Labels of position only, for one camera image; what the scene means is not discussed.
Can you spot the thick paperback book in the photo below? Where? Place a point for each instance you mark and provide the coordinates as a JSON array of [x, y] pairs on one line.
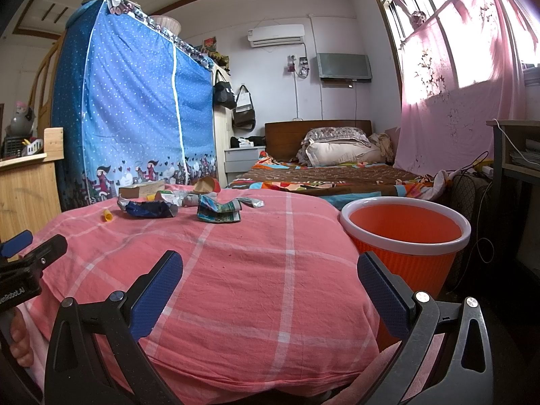
[[141, 190]]

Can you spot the grey nightstand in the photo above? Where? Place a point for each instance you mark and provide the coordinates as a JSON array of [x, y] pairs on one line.
[[240, 160]]

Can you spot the dark shoulder bag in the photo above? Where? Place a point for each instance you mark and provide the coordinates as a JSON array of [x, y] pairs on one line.
[[244, 113]]

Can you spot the black handbag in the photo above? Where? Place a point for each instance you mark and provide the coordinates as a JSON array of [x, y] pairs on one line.
[[223, 93]]

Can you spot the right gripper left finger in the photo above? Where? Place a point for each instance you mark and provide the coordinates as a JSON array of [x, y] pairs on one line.
[[94, 352]]

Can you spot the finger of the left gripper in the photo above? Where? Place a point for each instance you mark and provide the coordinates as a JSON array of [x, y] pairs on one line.
[[44, 252], [12, 247]]

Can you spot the pink plaid bed cover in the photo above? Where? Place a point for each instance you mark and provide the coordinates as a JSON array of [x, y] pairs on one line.
[[271, 301]]

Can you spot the orange trash bucket white rim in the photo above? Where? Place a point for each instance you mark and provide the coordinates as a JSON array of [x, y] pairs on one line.
[[415, 239]]

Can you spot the blue fabric wardrobe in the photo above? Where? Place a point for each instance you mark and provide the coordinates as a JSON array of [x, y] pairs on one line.
[[134, 102]]

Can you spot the grey toy figure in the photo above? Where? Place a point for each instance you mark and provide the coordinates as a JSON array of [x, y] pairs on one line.
[[22, 123]]

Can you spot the pink curtain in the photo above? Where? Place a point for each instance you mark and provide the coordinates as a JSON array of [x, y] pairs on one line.
[[462, 64]]

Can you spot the white air conditioner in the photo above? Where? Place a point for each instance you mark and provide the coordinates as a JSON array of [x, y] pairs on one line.
[[276, 35]]

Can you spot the dark blue wrapper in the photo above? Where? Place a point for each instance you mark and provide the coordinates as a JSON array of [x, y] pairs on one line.
[[151, 209]]

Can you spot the brown paper cup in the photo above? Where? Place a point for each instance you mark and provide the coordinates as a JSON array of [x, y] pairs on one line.
[[207, 185]]

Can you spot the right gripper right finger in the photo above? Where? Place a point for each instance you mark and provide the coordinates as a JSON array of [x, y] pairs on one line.
[[444, 353]]

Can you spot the wooden desk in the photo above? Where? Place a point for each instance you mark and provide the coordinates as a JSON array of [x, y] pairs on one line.
[[29, 197]]

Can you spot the wooden shelf unit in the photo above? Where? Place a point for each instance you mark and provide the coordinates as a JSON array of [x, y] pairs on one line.
[[516, 189]]

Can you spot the colourful striped blanket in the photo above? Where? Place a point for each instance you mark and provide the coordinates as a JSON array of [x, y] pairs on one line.
[[341, 184]]

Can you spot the silver wrapper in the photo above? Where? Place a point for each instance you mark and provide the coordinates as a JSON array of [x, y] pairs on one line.
[[184, 198]]

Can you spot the small yellow cap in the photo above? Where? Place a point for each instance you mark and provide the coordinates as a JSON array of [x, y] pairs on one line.
[[107, 215]]

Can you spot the wall mounted television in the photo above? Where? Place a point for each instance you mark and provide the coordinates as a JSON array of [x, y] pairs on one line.
[[344, 67]]

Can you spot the left hand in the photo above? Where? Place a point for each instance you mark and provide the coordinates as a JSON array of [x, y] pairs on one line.
[[20, 348]]

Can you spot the white pillow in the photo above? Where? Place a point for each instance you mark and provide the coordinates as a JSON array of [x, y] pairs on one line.
[[335, 153]]

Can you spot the wooden headboard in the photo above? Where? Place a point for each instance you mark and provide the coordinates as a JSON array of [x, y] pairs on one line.
[[283, 139]]

